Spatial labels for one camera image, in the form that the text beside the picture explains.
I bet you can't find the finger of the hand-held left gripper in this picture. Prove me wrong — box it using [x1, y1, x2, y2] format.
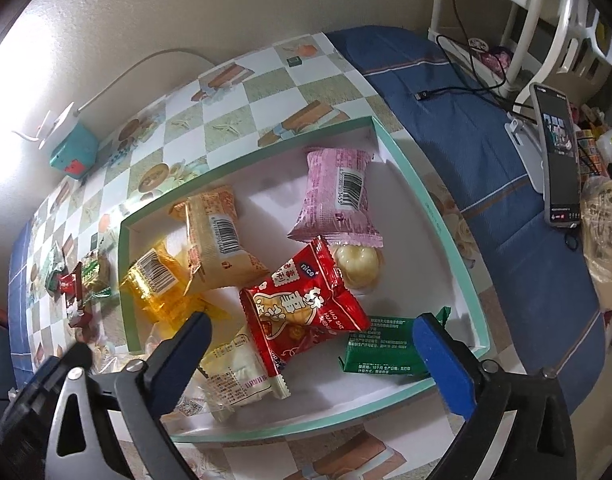
[0, 342, 94, 442]

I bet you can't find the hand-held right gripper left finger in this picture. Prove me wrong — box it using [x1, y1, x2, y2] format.
[46, 311, 214, 480]

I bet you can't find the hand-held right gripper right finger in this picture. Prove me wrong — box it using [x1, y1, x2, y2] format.
[412, 312, 579, 480]

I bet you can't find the cream snack packet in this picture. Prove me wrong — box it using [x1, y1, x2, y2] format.
[173, 325, 277, 423]

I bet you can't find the large green snack packet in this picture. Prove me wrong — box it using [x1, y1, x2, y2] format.
[338, 306, 451, 376]

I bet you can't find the yellow snack packet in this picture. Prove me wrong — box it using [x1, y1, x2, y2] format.
[120, 242, 231, 331]

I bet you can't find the large red snack packet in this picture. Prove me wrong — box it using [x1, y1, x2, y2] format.
[239, 236, 371, 400]

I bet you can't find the orange snack packet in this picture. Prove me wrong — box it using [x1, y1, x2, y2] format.
[168, 185, 271, 293]

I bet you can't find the pale round pastry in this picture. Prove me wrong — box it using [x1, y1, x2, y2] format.
[333, 242, 387, 291]

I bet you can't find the white box with green rim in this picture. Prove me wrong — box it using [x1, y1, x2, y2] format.
[120, 116, 496, 443]

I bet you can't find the pink snack packet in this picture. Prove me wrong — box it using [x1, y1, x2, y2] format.
[287, 147, 384, 251]

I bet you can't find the dark red and white packet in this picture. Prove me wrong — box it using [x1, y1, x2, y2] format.
[66, 295, 99, 331]

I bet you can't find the small red candy packet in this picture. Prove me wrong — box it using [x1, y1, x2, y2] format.
[58, 262, 84, 296]

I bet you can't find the green and yellow cake packet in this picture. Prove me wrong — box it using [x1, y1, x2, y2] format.
[82, 250, 117, 296]

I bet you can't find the thin green snack packet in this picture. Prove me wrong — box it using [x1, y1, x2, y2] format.
[44, 247, 66, 293]

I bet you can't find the plastic bag with bread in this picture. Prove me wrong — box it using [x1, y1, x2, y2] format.
[578, 177, 612, 311]

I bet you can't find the smartphone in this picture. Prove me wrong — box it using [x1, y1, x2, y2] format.
[529, 82, 583, 229]

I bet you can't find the white phone stand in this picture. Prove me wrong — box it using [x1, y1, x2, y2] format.
[503, 110, 544, 193]

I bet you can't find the teal box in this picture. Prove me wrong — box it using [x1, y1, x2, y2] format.
[48, 122, 97, 181]

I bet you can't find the white power strip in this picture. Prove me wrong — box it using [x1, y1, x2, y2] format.
[33, 102, 81, 151]

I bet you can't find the pink floral item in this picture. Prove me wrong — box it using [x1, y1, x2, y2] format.
[467, 36, 510, 77]

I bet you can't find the white plastic chair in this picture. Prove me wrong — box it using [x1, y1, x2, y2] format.
[428, 0, 612, 98]

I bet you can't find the black cable with plug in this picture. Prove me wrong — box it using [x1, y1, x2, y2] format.
[415, 85, 512, 106]

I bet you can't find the white power cable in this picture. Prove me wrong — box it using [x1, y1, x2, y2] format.
[76, 49, 217, 113]

